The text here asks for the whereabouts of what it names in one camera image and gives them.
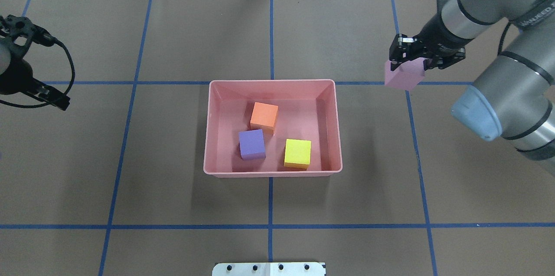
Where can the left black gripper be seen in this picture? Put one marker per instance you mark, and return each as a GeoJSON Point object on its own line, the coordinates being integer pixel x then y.
{"type": "Point", "coordinates": [15, 77]}

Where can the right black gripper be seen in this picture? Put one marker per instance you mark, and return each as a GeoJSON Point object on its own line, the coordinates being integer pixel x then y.
{"type": "Point", "coordinates": [435, 36]}

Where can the pink foam block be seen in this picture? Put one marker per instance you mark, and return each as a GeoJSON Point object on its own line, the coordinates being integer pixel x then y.
{"type": "Point", "coordinates": [406, 76]}

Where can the yellow foam block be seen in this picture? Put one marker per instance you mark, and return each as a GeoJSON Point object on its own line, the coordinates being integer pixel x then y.
{"type": "Point", "coordinates": [297, 153]}

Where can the orange foam block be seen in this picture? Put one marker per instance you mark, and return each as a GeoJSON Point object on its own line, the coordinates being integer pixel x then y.
{"type": "Point", "coordinates": [264, 117]}

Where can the purple foam block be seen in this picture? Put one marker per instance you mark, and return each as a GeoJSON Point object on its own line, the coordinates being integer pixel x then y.
{"type": "Point", "coordinates": [252, 145]}

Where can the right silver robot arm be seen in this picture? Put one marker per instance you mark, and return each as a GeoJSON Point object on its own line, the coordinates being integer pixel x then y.
{"type": "Point", "coordinates": [508, 99]}

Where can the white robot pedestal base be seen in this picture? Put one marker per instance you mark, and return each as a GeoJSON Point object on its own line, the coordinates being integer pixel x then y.
{"type": "Point", "coordinates": [270, 269]}

